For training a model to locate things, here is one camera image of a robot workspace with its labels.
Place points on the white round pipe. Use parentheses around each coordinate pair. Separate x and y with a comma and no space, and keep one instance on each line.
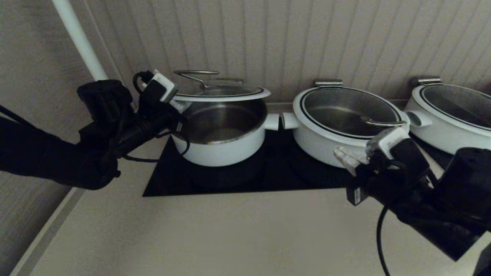
(80,38)

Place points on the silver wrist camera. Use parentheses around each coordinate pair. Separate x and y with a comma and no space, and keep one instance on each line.
(387,140)
(165,86)

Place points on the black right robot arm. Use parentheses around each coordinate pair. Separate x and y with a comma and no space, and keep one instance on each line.
(460,191)

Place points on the small black glass cooktop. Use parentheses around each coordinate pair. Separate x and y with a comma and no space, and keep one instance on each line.
(425,147)

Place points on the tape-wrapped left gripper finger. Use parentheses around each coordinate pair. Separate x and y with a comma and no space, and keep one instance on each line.
(183,109)
(176,103)

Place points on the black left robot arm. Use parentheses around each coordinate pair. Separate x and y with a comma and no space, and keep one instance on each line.
(57,157)

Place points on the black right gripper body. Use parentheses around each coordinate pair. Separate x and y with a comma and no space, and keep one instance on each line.
(383,184)

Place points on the white steel-lined pot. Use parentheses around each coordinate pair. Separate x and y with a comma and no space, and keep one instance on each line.
(441,136)
(222,149)
(318,145)

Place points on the large black glass cooktop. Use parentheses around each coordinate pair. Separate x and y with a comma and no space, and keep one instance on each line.
(268,176)

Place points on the glass lid with white rim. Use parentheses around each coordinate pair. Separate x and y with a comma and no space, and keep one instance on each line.
(230,94)
(341,107)
(460,103)

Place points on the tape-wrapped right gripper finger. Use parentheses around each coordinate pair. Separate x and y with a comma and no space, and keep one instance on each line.
(349,153)
(358,166)

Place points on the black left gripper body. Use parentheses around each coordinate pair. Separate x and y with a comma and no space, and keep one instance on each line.
(157,115)

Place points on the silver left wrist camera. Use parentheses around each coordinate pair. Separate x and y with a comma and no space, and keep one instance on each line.
(165,86)

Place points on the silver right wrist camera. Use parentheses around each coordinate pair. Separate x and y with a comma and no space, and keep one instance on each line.
(387,140)

